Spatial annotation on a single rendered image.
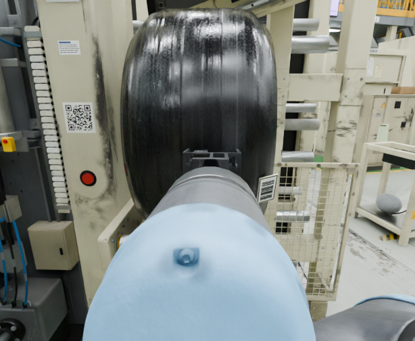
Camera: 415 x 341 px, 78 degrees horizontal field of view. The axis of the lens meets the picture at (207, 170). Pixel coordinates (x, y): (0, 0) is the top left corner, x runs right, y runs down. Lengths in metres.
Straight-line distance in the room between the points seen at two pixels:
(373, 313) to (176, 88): 0.39
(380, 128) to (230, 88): 4.66
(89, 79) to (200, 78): 0.33
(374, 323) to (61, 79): 0.72
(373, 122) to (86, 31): 4.59
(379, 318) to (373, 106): 4.67
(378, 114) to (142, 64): 4.64
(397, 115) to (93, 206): 4.95
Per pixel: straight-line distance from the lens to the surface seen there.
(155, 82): 0.47
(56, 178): 0.82
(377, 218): 2.99
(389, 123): 5.17
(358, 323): 0.25
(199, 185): 0.17
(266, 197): 0.52
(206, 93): 0.45
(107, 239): 0.68
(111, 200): 0.76
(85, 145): 0.74
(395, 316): 0.25
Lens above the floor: 1.28
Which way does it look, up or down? 17 degrees down
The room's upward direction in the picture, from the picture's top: straight up
